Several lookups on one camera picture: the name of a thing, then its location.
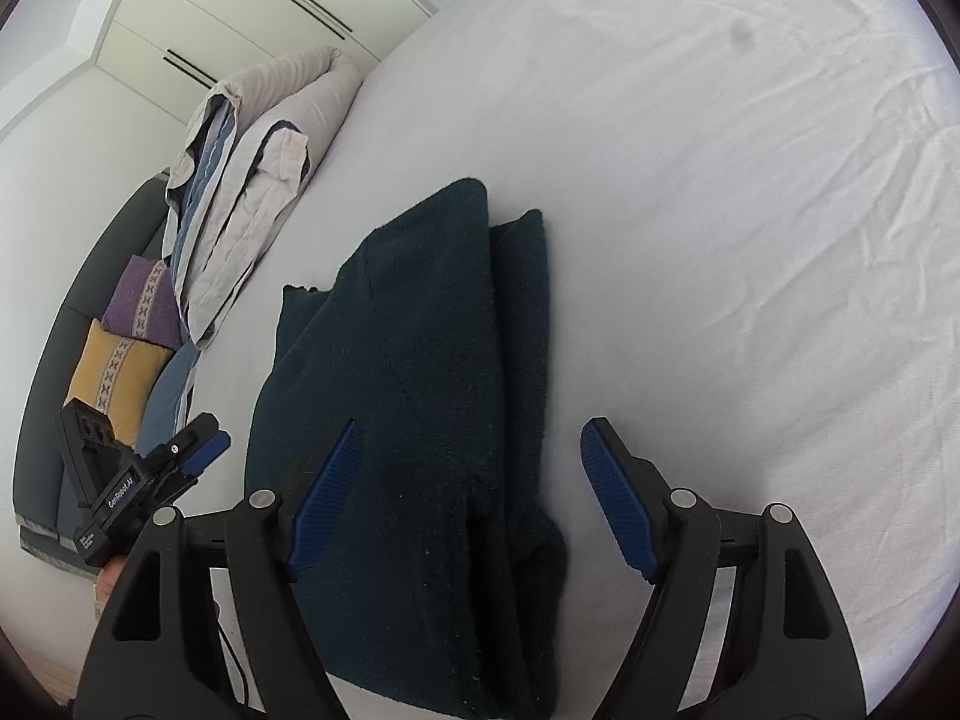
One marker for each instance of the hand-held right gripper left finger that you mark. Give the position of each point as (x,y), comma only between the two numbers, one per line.
(330,495)

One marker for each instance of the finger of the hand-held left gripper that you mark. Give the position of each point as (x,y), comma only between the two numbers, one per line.
(202,454)
(195,435)

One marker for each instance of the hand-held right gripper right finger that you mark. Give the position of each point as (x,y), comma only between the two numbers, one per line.
(615,495)

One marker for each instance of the dark green knit sweater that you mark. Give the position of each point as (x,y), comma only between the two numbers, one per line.
(420,360)

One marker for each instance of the person's left hand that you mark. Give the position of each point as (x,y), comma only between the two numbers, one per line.
(109,585)

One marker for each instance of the blue pillow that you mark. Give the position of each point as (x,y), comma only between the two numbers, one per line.
(169,397)

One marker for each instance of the yellow patterned cushion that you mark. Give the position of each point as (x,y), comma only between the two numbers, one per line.
(105,375)

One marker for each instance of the dark grey upholstered headboard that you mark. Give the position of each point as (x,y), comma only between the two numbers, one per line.
(56,390)

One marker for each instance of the purple patterned cushion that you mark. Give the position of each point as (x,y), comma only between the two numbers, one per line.
(139,300)

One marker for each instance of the folded grey blue duvet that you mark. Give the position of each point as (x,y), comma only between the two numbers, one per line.
(247,180)

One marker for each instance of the white bed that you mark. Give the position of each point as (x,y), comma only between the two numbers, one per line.
(712,240)

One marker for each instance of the white wardrobe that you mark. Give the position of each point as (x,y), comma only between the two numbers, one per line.
(225,7)

